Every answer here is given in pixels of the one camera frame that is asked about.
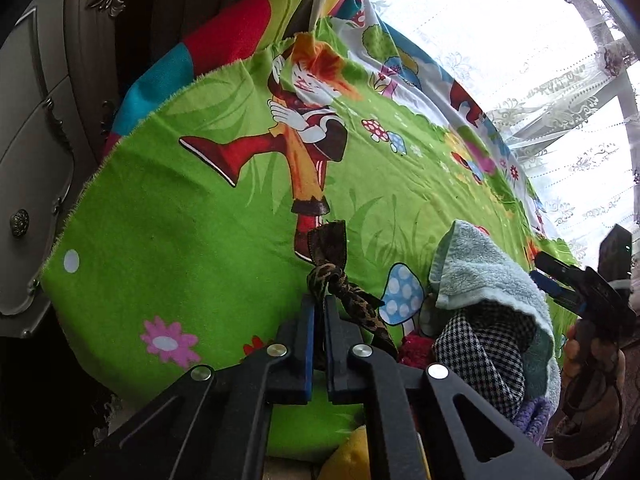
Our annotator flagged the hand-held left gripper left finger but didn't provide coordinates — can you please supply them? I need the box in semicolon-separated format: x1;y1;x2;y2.
60;294;317;480

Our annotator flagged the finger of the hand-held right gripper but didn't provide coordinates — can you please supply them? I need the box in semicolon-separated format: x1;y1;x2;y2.
529;270;583;317
534;251;581;283

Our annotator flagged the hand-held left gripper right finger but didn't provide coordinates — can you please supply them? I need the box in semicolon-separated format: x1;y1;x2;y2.
324;294;576;480

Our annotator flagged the light blue towel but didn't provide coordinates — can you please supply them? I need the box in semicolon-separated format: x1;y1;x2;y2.
429;220;561;421

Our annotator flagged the leopard print scarf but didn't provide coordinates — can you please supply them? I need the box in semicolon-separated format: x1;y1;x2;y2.
306;221;401;361

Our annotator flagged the yellow sponge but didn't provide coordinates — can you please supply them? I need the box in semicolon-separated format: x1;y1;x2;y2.
317;425;431;480

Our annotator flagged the person's right hand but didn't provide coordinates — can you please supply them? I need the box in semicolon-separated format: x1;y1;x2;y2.
560;325;628;411

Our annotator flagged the red fluffy cloth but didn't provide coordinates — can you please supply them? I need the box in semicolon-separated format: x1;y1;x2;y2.
397;332;437;373

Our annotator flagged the black white houndstooth cloth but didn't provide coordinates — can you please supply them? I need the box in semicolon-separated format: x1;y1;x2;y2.
432;302;537;421

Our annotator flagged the lavender knitted cloth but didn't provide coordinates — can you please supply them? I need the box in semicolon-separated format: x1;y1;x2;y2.
510;394;553;450

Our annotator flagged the green cartoon printed sheet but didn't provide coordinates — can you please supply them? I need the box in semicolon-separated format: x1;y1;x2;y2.
40;0;581;463

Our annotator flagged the white lace curtain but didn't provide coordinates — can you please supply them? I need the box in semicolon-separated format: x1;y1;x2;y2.
345;0;640;281

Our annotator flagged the multicolour block blanket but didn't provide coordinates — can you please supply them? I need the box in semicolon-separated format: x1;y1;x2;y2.
102;0;351;161

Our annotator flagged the white ornate dresser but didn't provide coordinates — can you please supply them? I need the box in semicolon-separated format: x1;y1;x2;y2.
0;0;121;341

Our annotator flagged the dark carved headboard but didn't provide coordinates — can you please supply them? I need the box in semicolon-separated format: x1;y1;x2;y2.
65;0;331;151

